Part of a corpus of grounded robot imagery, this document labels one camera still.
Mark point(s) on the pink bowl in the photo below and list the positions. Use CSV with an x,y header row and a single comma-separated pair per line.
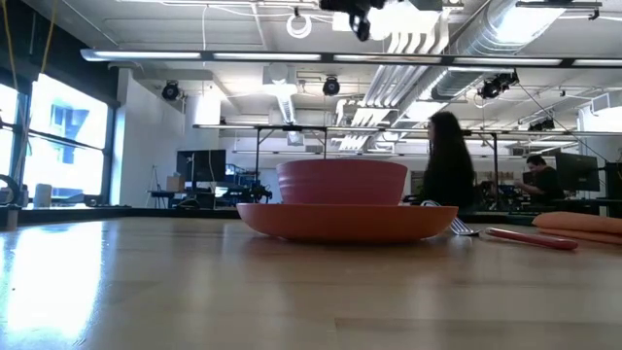
x,y
341,182

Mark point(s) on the orange round plate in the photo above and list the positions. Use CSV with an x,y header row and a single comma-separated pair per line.
x,y
347,223

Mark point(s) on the black computer monitor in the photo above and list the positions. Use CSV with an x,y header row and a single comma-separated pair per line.
x,y
201,165
578,172

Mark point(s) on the long white light bar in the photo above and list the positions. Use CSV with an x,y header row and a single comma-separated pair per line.
x,y
267,56

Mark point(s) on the cardboard box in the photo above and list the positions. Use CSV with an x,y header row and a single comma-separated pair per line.
x,y
175,184

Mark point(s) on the standing person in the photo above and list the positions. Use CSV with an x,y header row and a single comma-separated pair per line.
x,y
449,165

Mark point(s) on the white tripod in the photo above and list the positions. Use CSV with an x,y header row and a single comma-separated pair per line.
x,y
154,187

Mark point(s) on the black ceiling spotlight cluster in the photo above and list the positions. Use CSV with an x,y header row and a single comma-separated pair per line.
x,y
495,85

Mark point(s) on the seated person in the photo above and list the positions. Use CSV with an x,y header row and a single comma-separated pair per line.
x,y
546,182

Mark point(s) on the large window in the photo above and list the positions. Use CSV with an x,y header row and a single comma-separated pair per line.
x,y
68,141

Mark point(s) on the white container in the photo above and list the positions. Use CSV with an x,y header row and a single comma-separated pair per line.
x,y
43,195

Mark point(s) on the black neighbouring rig frame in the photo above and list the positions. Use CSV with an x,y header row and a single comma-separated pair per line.
x,y
291,128

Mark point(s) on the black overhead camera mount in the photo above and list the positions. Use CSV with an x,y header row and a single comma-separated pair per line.
x,y
360,22

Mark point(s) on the silver ventilation duct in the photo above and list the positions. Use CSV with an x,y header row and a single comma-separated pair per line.
x,y
481,39

